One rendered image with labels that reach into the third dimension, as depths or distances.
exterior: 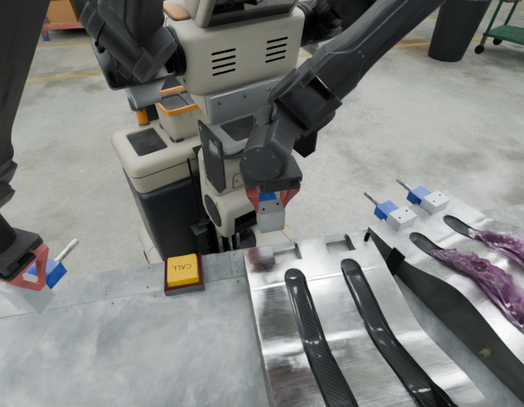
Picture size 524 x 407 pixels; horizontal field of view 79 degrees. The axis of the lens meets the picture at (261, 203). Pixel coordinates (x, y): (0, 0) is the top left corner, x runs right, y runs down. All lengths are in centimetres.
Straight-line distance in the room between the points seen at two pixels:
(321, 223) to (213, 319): 134
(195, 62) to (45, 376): 61
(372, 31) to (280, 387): 47
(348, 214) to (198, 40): 154
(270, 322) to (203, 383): 15
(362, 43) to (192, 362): 56
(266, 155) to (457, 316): 46
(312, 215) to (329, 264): 133
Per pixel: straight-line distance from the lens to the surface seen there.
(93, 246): 199
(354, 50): 44
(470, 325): 69
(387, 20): 44
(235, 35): 67
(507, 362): 69
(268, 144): 41
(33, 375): 73
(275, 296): 57
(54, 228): 220
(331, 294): 59
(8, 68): 28
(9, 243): 55
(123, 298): 73
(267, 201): 62
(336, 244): 68
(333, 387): 51
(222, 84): 69
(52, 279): 64
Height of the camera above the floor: 139
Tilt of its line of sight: 44 degrees down
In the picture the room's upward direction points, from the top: straight up
